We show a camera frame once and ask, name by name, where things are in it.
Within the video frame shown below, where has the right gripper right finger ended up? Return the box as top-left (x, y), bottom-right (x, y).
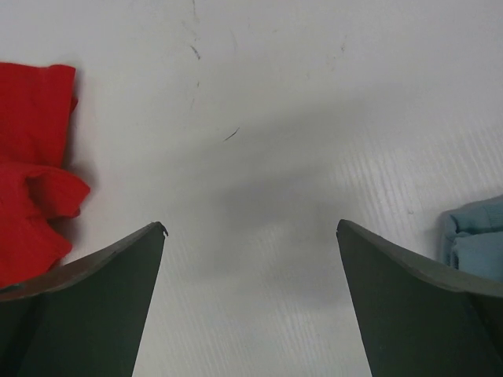
top-left (336, 220), bottom-right (502, 376)

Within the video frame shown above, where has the light blue folded shirt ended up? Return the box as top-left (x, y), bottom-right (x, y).
top-left (440, 196), bottom-right (502, 282)

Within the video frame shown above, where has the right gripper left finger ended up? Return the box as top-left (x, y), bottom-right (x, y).
top-left (1, 221), bottom-right (167, 376)

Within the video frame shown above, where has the red t-shirt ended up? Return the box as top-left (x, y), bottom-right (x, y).
top-left (1, 62), bottom-right (90, 287)

